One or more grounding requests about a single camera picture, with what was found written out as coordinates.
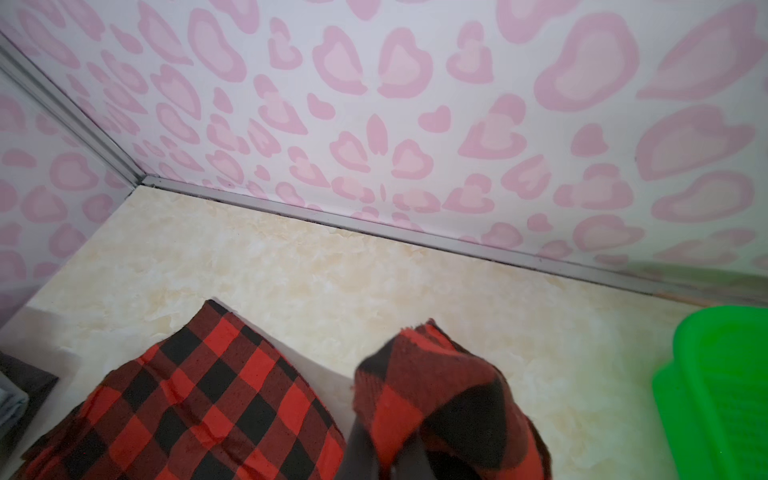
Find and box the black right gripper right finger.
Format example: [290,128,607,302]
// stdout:
[391,434,435,480]

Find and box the folded grey shirt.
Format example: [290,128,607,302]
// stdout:
[0,373,30,439]

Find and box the green plastic basket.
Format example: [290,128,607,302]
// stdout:
[652,306,767,480]

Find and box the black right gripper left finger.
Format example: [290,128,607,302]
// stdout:
[335,419,380,480]

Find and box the red black plaid shirt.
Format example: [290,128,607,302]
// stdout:
[17,300,552,479]

